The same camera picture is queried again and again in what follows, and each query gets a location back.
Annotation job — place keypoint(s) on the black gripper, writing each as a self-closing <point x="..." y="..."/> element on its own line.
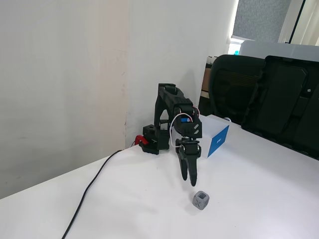
<point x="190" y="149"/>

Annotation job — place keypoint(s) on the gray cube block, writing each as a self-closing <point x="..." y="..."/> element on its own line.
<point x="200" y="200"/>

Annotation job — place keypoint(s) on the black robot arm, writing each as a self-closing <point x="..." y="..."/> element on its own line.
<point x="174" y="99"/>

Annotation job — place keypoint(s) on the white and blue box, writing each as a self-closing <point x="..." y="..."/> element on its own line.
<point x="216" y="134"/>

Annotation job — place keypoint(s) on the brown cardboard box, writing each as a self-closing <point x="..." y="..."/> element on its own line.
<point x="206" y="79"/>

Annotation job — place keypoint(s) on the red and black table clamp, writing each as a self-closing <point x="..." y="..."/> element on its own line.
<point x="139" y="139"/>

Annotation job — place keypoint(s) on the small white round object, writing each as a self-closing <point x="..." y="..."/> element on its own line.
<point x="227" y="119"/>

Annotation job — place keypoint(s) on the black mesh office chair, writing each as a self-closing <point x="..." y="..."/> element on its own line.
<point x="231" y="84"/>

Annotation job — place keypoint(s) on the black molded plastic case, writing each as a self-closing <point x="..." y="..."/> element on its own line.
<point x="286" y="99"/>

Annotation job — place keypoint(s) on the small teal object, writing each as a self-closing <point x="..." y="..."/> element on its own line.
<point x="236" y="52"/>

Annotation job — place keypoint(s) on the white plastic storage bin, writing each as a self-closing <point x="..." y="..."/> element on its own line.
<point x="274" y="49"/>

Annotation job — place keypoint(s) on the gray window blind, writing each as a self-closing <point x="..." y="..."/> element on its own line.
<point x="259" y="17"/>

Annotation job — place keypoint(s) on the black window frame bar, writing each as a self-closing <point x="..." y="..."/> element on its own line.
<point x="296" y="20"/>

